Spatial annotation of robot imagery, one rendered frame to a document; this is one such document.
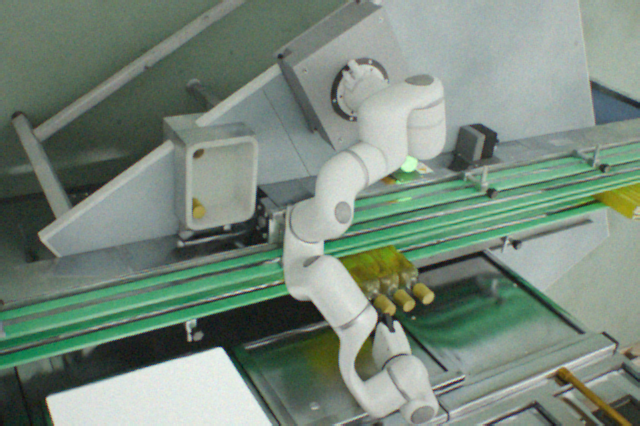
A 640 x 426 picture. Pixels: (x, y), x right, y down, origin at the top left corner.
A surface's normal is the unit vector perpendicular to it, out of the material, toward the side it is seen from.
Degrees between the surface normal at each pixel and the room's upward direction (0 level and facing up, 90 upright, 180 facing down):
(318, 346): 90
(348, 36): 5
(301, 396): 90
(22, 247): 90
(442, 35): 0
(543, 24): 0
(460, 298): 89
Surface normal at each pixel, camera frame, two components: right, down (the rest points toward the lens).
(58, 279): 0.10, -0.86
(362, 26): 0.44, 0.45
